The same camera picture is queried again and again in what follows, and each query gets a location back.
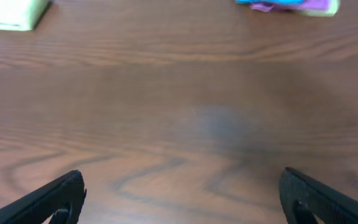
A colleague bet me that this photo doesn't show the green microfiber cloth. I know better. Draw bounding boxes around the green microfiber cloth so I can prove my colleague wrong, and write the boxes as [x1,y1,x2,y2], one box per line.
[0,0,53,31]

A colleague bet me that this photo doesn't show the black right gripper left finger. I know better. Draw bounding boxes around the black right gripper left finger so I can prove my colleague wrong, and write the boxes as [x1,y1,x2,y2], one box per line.
[0,170,86,224]

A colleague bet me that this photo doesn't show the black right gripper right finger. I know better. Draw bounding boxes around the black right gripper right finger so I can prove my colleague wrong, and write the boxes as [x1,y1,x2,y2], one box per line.
[278,167,358,224]

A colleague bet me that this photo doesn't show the purple microfiber cloth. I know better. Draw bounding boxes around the purple microfiber cloth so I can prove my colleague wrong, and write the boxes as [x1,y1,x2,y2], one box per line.
[250,0,331,12]

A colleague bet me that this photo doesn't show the blue microfiber cloth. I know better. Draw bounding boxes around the blue microfiber cloth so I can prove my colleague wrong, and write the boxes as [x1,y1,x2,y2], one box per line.
[235,0,305,5]

